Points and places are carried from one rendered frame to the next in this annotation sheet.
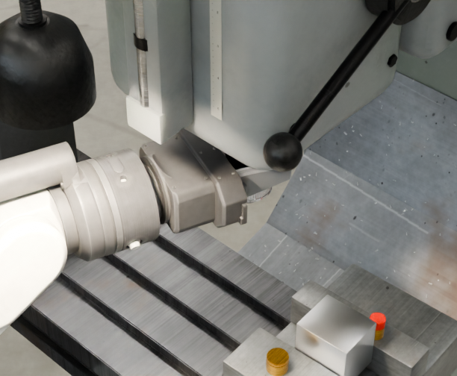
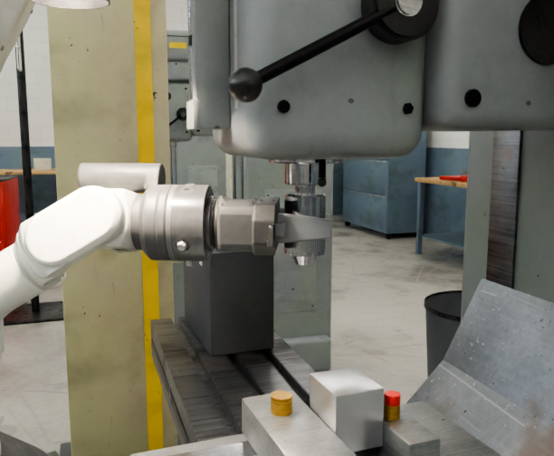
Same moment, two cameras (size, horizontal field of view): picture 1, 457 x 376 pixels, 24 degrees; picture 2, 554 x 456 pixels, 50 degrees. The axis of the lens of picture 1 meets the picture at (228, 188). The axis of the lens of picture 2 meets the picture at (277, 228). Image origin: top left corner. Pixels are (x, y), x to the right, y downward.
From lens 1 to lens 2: 0.68 m
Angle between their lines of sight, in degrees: 42
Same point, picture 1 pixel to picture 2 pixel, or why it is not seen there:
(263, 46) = (253, 11)
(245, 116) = not seen: hidden behind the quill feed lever
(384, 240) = (484, 431)
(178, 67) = (214, 63)
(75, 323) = (196, 406)
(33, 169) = (128, 167)
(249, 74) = (246, 43)
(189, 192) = (231, 208)
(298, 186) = (428, 387)
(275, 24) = not seen: outside the picture
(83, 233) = (140, 216)
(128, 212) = (178, 210)
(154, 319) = not seen: hidden behind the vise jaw
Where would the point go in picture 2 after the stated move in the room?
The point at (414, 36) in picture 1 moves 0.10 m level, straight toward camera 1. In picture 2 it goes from (435, 99) to (383, 93)
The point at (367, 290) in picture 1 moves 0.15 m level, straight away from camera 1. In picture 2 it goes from (423, 416) to (473, 376)
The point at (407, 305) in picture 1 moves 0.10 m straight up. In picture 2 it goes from (454, 433) to (459, 344)
